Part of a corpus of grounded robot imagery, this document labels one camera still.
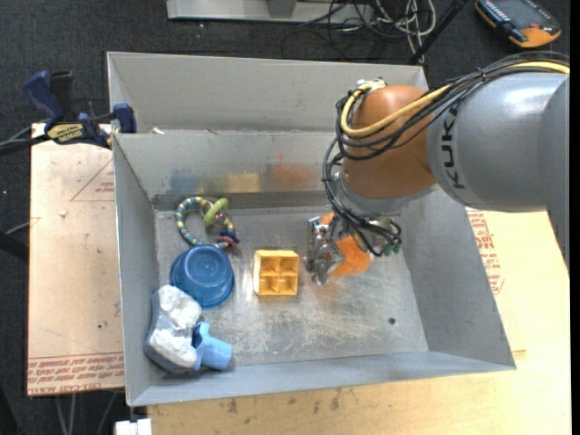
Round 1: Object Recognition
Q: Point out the brown cardboard board, red print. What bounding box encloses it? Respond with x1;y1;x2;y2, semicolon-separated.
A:
26;122;529;399

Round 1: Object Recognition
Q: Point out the white and grey-blue toy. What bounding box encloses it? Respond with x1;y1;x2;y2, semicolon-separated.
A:
142;284;204;373

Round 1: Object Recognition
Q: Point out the grey metal bin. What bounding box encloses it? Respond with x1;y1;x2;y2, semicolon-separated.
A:
107;51;517;408

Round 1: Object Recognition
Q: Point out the orange soft toy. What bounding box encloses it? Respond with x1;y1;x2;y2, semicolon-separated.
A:
322;210;373;279

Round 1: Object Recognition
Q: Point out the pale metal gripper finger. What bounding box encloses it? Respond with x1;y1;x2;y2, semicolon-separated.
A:
323;238;346;275
304;217;329;286

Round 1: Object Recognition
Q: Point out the multicoloured ring rattle toy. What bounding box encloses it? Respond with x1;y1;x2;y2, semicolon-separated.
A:
174;195;241;251

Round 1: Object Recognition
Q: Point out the blue plastic bowl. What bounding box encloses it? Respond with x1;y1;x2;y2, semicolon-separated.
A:
169;244;237;310

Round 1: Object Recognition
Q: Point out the yellow grid box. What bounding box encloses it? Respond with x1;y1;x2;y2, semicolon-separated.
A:
253;248;301;297

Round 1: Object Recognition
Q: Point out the light blue plastic piece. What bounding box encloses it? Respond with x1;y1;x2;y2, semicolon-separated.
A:
191;321;235;372

